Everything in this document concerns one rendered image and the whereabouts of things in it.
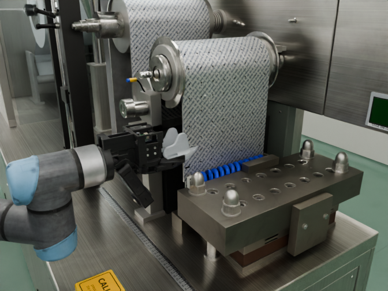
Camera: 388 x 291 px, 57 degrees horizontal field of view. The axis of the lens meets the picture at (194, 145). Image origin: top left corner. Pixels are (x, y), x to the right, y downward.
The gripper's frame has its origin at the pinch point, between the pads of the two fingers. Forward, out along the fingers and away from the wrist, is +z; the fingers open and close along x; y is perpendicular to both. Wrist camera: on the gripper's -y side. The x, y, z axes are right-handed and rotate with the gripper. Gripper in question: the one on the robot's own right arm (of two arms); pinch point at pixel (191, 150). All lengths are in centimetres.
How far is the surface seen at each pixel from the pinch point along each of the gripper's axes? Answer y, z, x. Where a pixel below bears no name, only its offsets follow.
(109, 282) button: -16.5, -23.6, -9.8
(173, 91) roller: 13.1, -3.0, 1.8
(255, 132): 0.7, 18.3, -0.3
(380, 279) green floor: -109, 130, 12
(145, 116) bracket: 6.2, -5.7, 9.9
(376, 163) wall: -105, 263, 95
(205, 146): 0.3, 3.7, -0.2
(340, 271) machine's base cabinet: -24.2, 21.7, -25.9
